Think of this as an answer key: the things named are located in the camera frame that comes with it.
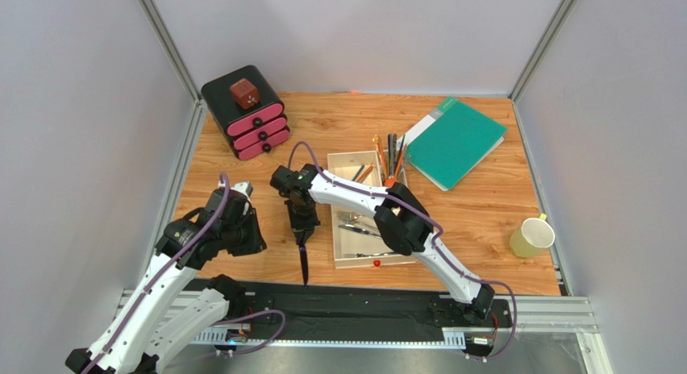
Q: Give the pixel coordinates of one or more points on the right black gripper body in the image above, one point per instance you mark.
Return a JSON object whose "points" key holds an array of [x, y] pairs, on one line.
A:
{"points": [[303, 222]]}

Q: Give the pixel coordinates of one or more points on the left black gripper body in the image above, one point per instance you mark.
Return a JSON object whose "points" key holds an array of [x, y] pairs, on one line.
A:
{"points": [[243, 237]]}

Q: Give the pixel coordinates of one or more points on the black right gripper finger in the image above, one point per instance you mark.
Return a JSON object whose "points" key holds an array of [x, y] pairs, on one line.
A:
{"points": [[299, 236], [307, 233]]}

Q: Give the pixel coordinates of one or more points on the blue serrated knife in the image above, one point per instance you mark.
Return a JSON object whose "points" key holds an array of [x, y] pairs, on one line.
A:
{"points": [[304, 264]]}

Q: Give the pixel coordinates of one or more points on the silver table knife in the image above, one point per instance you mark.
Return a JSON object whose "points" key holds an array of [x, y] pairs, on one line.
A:
{"points": [[359, 230]]}

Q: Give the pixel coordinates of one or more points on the blue-grey chopstick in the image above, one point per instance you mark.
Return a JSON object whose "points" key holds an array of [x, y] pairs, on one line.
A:
{"points": [[358, 173]]}

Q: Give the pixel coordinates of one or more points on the orange chopstick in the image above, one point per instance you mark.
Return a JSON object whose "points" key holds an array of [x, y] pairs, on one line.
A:
{"points": [[365, 174]]}

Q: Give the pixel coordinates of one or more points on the gold ornate spoon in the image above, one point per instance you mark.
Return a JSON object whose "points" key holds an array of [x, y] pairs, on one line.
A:
{"points": [[381, 157]]}

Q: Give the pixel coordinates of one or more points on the black spoon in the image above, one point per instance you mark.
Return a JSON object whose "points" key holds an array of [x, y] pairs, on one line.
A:
{"points": [[392, 146]]}

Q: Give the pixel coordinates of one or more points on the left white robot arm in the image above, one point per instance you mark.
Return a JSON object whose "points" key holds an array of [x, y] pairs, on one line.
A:
{"points": [[139, 340]]}

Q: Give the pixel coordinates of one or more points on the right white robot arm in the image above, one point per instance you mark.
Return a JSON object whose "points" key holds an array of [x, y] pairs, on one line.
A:
{"points": [[403, 224]]}

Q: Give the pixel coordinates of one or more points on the silver fork diagonal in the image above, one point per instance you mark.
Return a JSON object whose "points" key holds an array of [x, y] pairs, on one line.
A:
{"points": [[353, 220]]}

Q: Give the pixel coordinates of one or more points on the silver fork front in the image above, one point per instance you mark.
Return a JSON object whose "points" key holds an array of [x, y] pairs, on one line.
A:
{"points": [[366, 255]]}

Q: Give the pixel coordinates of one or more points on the black pink drawer box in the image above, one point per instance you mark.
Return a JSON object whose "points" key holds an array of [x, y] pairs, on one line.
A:
{"points": [[247, 132]]}

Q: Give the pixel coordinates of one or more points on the brown cube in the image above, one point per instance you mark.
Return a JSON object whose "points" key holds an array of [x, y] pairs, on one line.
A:
{"points": [[245, 94]]}

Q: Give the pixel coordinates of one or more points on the green notebook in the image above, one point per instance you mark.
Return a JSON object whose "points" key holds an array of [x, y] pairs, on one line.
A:
{"points": [[450, 141]]}

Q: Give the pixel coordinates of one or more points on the yellow-green mug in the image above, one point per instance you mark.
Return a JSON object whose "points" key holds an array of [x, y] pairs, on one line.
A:
{"points": [[532, 237]]}

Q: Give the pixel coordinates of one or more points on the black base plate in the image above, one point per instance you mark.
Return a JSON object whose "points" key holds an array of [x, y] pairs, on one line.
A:
{"points": [[324, 313]]}

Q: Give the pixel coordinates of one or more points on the aluminium frame rail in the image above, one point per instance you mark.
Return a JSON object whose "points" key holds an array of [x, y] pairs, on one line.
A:
{"points": [[548, 335]]}

